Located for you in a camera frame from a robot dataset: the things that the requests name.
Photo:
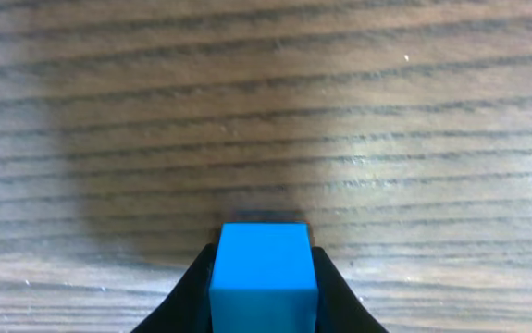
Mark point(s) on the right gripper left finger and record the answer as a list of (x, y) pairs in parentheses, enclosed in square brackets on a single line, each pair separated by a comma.
[(187, 300)]

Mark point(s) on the blue cube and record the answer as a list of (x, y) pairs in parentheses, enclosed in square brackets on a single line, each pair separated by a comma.
[(263, 277)]

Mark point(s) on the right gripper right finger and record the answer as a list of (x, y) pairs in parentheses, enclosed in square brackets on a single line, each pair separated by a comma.
[(339, 300)]

